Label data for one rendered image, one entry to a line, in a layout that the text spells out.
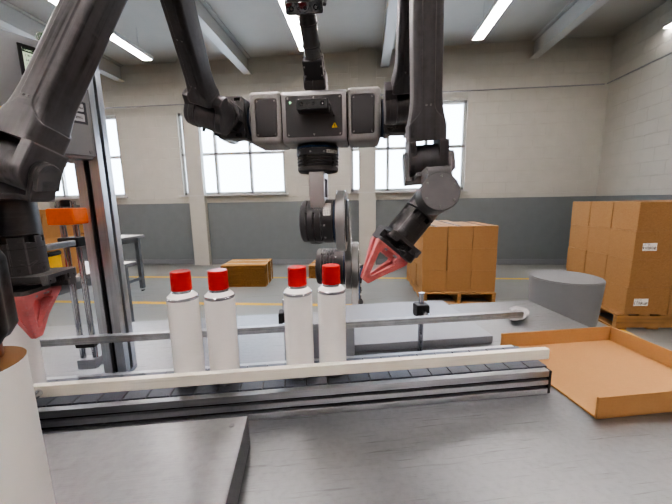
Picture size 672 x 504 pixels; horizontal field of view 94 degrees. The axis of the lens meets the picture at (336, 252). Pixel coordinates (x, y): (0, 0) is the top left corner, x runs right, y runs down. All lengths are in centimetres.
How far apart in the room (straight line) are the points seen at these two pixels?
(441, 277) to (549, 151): 359
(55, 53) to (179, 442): 55
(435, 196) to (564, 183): 631
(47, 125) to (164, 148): 644
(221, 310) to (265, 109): 67
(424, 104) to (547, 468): 56
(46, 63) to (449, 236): 352
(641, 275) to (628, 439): 319
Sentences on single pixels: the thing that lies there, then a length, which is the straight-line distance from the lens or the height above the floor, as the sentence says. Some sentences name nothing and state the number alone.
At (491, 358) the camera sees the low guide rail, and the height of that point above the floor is 90.
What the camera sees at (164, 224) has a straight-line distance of 704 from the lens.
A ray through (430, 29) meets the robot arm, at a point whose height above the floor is 145.
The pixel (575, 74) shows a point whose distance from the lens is 705.
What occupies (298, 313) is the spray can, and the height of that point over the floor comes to 101.
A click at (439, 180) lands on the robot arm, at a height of 123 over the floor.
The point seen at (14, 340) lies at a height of 99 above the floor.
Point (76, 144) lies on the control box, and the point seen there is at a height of 131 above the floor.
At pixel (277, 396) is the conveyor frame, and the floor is 87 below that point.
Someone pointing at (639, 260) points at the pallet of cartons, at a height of 64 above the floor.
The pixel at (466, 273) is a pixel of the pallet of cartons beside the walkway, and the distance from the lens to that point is 387.
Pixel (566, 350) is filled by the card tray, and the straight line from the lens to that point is 97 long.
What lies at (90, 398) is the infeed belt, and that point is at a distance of 71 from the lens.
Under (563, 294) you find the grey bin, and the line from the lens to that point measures 267.
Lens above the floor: 120
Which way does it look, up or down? 9 degrees down
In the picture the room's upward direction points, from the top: 1 degrees counter-clockwise
